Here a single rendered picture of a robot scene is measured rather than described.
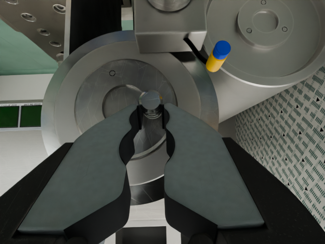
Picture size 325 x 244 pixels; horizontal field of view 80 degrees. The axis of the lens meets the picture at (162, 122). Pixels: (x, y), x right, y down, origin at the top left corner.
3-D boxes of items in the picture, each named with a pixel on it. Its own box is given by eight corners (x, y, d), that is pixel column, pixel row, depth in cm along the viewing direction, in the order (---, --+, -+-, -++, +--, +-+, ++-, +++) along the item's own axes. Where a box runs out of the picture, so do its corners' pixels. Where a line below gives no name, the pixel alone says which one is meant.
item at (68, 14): (75, -109, 21) (68, 52, 18) (122, 27, 44) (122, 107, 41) (70, -109, 21) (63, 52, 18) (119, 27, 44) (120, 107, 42)
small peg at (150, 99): (158, 86, 11) (165, 108, 11) (159, 99, 14) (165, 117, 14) (136, 92, 11) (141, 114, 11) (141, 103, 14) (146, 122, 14)
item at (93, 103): (84, 51, 15) (183, 65, 15) (94, 63, 17) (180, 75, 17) (62, 150, 14) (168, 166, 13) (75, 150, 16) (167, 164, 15)
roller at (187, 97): (214, 57, 16) (182, 204, 14) (183, 115, 41) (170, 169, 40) (79, 26, 16) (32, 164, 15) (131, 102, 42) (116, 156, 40)
